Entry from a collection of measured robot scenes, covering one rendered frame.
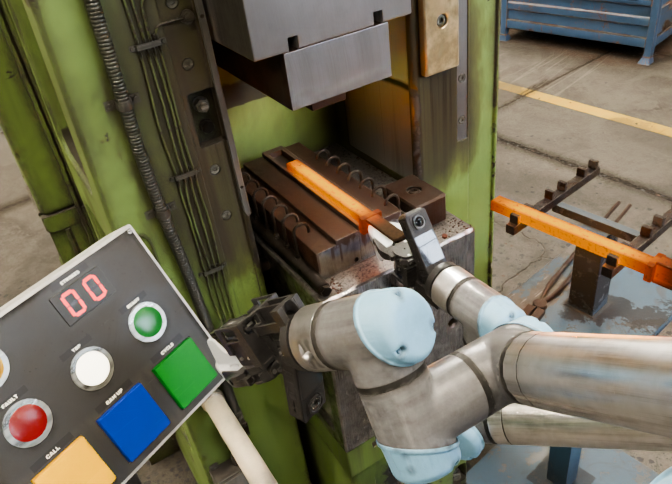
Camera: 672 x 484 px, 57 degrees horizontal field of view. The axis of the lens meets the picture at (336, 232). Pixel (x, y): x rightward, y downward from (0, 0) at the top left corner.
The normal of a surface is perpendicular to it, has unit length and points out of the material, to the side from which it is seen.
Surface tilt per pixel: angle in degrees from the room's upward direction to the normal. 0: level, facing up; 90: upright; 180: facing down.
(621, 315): 0
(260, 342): 59
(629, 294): 0
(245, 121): 90
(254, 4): 90
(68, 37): 90
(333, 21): 90
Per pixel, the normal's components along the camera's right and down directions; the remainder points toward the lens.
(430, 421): 0.35, -0.08
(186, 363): 0.66, -0.22
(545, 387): -0.89, 0.29
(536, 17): -0.71, 0.46
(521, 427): -0.58, 0.11
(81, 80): 0.53, 0.43
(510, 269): -0.11, -0.82
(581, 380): -0.94, -0.06
